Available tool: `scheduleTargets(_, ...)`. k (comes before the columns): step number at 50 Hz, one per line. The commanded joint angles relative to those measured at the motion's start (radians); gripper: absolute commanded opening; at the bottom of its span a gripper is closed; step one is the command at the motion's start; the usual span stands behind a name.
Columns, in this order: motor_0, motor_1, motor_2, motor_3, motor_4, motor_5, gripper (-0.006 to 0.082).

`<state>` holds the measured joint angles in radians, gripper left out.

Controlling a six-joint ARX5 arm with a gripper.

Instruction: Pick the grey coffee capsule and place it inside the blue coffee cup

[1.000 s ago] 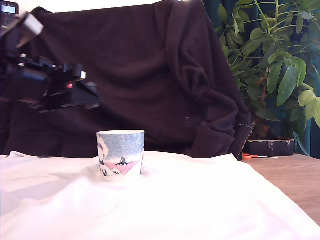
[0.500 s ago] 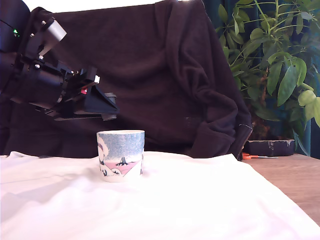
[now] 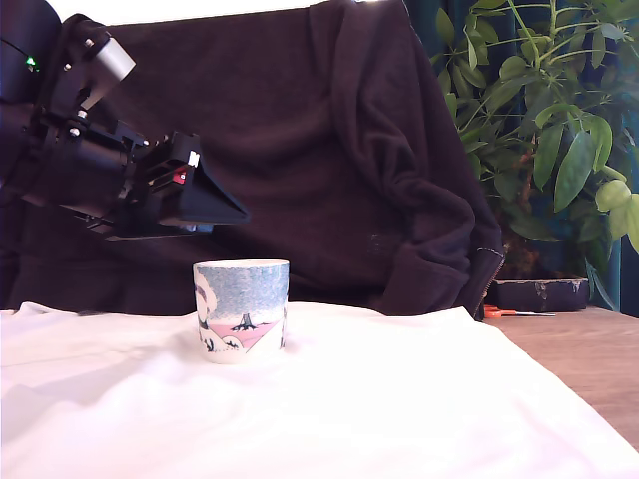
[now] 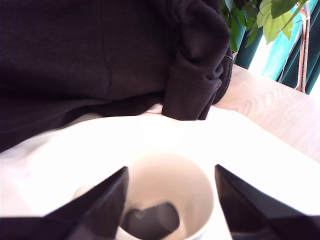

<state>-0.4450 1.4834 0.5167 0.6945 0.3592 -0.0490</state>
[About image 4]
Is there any teal curtain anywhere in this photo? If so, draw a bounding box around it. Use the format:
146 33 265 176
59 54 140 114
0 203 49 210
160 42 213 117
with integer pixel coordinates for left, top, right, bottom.
234 0 320 95

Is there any blue coffee cup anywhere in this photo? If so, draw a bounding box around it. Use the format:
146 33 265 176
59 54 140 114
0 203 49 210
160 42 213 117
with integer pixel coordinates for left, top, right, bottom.
72 150 216 240

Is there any green leafy plant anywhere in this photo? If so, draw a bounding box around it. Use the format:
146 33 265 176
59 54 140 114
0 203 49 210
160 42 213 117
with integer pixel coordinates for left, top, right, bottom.
219 0 309 53

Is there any white cloth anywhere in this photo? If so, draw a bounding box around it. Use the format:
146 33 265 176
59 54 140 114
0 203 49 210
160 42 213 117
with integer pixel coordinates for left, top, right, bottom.
0 103 320 240

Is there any black sweatshirt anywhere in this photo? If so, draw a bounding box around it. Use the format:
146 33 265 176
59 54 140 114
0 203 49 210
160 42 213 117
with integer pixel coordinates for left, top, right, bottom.
0 0 235 154

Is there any brown wooden strip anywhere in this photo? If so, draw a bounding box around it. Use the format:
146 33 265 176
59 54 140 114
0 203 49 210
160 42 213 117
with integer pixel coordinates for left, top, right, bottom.
294 3 312 94

